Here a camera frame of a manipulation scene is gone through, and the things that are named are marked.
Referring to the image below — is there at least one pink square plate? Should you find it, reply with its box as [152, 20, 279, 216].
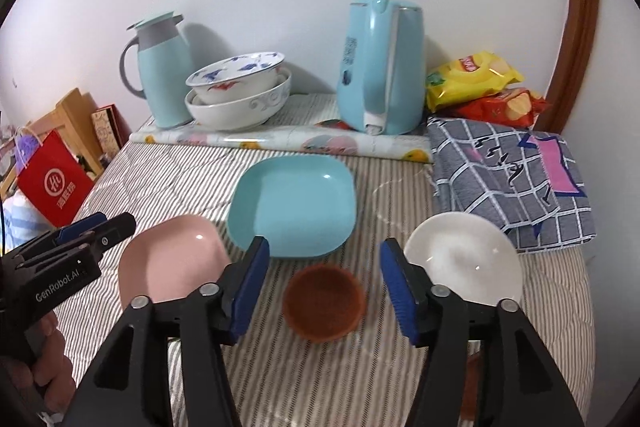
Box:
[118, 215, 231, 308]

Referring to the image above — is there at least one brown clay bowl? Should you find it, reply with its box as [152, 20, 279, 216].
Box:
[460, 352, 482, 421]
[282, 263, 367, 343]

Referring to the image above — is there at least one blue square plate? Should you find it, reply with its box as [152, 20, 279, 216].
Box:
[227, 155, 357, 260]

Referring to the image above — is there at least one person's left hand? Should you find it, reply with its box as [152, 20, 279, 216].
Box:
[1, 311, 76, 414]

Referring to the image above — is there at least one blue striped fabric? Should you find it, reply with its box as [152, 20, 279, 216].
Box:
[2, 192, 53, 253]

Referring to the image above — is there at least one red paper shopping bag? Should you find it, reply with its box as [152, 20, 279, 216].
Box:
[17, 130, 94, 228]

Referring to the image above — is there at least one patterned notebook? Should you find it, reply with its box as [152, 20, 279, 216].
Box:
[91, 104, 130, 159]

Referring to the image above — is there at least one grey checked folded cloth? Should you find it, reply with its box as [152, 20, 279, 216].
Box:
[426, 118, 597, 254]

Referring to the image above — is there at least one light blue thermos jug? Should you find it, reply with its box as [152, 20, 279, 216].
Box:
[118, 12, 195, 129]

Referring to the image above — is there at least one large white ceramic bowl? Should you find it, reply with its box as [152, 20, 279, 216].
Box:
[184, 68, 292, 131]

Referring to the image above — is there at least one red chips bag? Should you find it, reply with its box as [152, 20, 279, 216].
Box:
[442, 88, 549, 128]

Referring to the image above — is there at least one rolled patterned plastic sheet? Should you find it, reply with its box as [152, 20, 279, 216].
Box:
[129, 122, 433, 164]

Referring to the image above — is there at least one yellow chips bag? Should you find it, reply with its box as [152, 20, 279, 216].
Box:
[425, 51, 524, 113]

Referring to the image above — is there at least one light blue electric kettle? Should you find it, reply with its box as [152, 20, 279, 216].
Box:
[336, 0, 426, 135]

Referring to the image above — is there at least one brown wooden door frame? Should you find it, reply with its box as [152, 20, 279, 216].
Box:
[535, 0, 600, 133]

